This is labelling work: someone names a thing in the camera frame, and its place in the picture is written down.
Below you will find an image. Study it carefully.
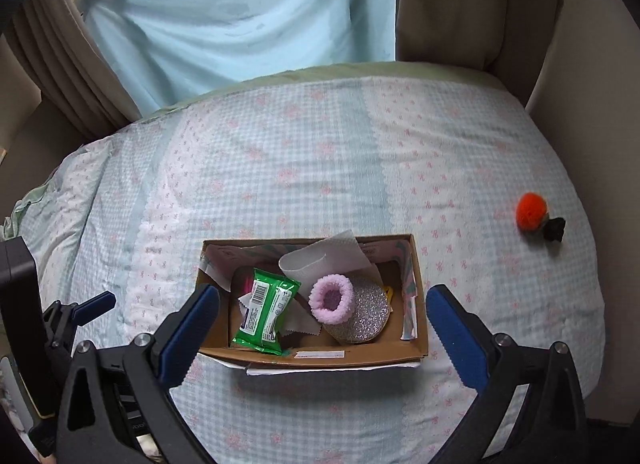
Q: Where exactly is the orange fluffy pompom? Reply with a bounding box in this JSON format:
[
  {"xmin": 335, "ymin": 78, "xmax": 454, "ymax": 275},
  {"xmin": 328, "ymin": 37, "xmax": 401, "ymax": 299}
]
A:
[{"xmin": 516, "ymin": 192, "xmax": 551, "ymax": 232}]

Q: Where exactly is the white tissue paper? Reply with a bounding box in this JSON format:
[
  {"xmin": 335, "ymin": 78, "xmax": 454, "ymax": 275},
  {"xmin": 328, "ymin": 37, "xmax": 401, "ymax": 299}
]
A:
[{"xmin": 278, "ymin": 230, "xmax": 373, "ymax": 295}]

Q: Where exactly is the patterned cardboard box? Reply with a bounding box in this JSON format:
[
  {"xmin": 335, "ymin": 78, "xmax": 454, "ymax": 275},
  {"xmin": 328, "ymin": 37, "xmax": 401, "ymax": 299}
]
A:
[{"xmin": 196, "ymin": 233, "xmax": 430, "ymax": 375}]

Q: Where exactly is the pink fluffy scrunchie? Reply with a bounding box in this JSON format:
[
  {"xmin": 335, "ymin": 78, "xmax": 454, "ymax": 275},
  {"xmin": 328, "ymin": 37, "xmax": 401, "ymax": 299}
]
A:
[{"xmin": 309, "ymin": 274, "xmax": 357, "ymax": 327}]

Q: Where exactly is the beige padded headboard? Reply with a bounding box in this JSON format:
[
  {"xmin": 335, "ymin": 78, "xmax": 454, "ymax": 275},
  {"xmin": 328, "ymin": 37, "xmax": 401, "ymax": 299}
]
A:
[{"xmin": 0, "ymin": 38, "xmax": 42, "ymax": 165}]

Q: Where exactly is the green snack packet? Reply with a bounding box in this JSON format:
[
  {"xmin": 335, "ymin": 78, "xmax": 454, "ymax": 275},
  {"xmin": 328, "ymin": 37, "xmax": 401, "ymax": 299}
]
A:
[{"xmin": 231, "ymin": 268, "xmax": 302, "ymax": 356}]

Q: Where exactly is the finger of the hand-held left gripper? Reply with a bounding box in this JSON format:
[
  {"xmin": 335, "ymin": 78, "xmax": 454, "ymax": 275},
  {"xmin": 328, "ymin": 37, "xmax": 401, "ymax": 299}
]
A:
[{"xmin": 42, "ymin": 292, "xmax": 117, "ymax": 345}]

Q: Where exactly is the silver glitter pouch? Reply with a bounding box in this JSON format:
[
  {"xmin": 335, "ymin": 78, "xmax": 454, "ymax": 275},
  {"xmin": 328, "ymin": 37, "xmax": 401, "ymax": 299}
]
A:
[{"xmin": 322, "ymin": 269, "xmax": 393, "ymax": 345}]

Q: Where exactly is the checked floral quilt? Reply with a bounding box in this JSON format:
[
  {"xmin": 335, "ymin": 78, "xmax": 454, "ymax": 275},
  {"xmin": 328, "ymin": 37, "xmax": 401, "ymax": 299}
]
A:
[{"xmin": 0, "ymin": 71, "xmax": 608, "ymax": 464}]

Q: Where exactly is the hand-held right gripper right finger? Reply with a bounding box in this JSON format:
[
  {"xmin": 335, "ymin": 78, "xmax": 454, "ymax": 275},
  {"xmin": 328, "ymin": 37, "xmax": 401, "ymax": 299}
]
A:
[{"xmin": 426, "ymin": 284, "xmax": 588, "ymax": 464}]

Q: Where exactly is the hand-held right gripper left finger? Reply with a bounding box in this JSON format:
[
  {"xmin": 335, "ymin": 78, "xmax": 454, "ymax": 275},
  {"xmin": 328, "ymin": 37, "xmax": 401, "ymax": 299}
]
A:
[{"xmin": 55, "ymin": 285, "xmax": 222, "ymax": 464}]

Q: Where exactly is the light blue hanging cloth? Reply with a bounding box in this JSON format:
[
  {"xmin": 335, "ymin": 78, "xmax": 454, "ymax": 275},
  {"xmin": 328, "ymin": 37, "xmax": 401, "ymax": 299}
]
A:
[{"xmin": 82, "ymin": 0, "xmax": 398, "ymax": 117}]

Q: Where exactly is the black fuzzy pompom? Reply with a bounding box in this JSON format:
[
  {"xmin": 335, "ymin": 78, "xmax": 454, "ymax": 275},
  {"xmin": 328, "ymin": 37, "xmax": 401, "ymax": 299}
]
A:
[{"xmin": 542, "ymin": 216, "xmax": 567, "ymax": 243}]

